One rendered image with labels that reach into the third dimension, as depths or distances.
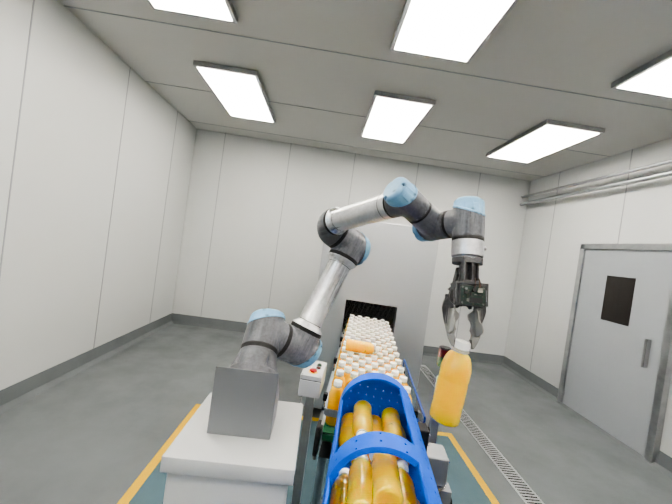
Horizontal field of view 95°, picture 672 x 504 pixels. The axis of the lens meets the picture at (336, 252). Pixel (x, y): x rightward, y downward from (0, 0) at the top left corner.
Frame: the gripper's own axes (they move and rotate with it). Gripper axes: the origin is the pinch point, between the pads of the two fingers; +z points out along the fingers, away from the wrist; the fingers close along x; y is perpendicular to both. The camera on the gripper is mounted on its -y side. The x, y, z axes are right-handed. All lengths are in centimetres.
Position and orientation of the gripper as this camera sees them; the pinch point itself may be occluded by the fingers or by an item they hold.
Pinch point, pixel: (462, 341)
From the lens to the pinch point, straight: 83.1
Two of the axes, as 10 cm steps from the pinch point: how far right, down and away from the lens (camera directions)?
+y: -1.5, -1.9, -9.7
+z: -1.1, 9.8, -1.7
